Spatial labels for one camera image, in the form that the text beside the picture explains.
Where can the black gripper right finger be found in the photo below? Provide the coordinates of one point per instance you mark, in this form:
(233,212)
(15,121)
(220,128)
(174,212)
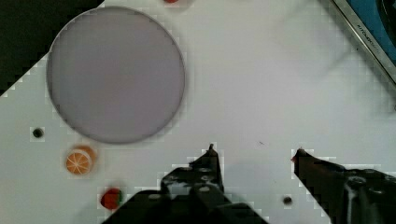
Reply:
(348,196)

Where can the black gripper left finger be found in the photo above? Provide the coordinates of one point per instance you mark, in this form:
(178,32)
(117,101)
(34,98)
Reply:
(188,195)

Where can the red strawberry toy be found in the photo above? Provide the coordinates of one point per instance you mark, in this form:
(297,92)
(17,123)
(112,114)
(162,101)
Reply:
(111,199)
(170,1)

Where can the orange slice toy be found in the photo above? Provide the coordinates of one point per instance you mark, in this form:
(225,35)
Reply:
(80,160)

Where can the grey round plate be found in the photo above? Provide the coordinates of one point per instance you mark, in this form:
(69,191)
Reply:
(115,75)

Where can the black toaster oven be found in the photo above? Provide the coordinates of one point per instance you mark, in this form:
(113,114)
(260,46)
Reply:
(373,22)

